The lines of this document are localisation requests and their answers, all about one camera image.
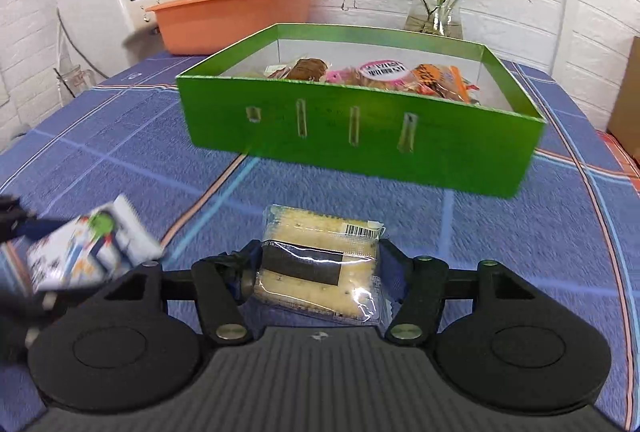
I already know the brown paper bag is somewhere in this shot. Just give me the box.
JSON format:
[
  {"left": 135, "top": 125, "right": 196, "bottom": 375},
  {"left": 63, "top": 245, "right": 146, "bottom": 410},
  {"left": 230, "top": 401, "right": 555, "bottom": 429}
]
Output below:
[{"left": 607, "top": 36, "right": 640, "bottom": 148}]

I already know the pink nut snack packet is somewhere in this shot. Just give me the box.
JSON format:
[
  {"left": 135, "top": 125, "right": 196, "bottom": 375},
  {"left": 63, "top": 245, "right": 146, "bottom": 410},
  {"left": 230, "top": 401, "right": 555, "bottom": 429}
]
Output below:
[{"left": 327, "top": 59, "right": 413, "bottom": 90}]

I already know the white printed snack packet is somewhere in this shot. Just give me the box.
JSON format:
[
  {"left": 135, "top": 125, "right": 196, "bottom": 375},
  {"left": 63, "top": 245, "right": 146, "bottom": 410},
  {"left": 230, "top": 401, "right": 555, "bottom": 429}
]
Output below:
[{"left": 26, "top": 194, "right": 163, "bottom": 293}]

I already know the green cardboard box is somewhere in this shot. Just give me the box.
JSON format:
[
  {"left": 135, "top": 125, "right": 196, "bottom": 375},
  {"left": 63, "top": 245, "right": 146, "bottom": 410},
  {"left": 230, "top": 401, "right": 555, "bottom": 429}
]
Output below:
[{"left": 175, "top": 23, "right": 547, "bottom": 199}]

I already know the orange plastic basin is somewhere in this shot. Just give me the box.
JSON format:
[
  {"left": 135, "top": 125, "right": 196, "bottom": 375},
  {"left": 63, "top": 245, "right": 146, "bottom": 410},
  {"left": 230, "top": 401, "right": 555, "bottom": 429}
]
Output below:
[{"left": 146, "top": 0, "right": 319, "bottom": 56}]

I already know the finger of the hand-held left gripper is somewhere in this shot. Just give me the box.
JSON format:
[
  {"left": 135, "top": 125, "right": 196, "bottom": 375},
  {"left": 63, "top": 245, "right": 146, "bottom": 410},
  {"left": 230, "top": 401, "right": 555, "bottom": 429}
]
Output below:
[
  {"left": 0, "top": 283, "right": 67, "bottom": 363},
  {"left": 0, "top": 195, "right": 63, "bottom": 244}
]

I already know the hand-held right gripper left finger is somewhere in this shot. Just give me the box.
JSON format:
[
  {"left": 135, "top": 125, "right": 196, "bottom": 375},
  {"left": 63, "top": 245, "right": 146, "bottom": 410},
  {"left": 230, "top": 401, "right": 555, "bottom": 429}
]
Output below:
[{"left": 102, "top": 239, "right": 264, "bottom": 347}]

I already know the brown pastry snack packet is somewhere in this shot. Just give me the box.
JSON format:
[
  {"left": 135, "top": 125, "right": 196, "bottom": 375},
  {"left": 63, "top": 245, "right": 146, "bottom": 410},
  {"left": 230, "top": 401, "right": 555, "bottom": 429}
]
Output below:
[{"left": 267, "top": 57, "right": 328, "bottom": 82}]

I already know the clear cracker packet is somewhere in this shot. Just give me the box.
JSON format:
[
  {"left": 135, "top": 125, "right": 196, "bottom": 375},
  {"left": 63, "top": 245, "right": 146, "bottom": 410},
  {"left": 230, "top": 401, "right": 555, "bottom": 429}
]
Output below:
[{"left": 252, "top": 204, "right": 387, "bottom": 325}]

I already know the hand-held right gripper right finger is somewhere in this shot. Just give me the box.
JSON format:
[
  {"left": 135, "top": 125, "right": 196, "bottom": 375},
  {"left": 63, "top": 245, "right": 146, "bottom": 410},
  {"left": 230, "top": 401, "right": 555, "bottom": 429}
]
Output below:
[{"left": 377, "top": 238, "right": 547, "bottom": 346}]

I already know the orange snack packet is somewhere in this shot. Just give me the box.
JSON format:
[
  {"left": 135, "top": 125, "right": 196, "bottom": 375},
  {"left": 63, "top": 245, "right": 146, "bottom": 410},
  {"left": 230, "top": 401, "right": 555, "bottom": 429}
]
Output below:
[{"left": 410, "top": 63, "right": 481, "bottom": 105}]

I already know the white appliance with screen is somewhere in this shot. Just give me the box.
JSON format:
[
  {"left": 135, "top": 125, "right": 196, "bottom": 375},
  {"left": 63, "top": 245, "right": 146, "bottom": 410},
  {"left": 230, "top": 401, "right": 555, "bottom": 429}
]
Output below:
[{"left": 56, "top": 0, "right": 187, "bottom": 78}]

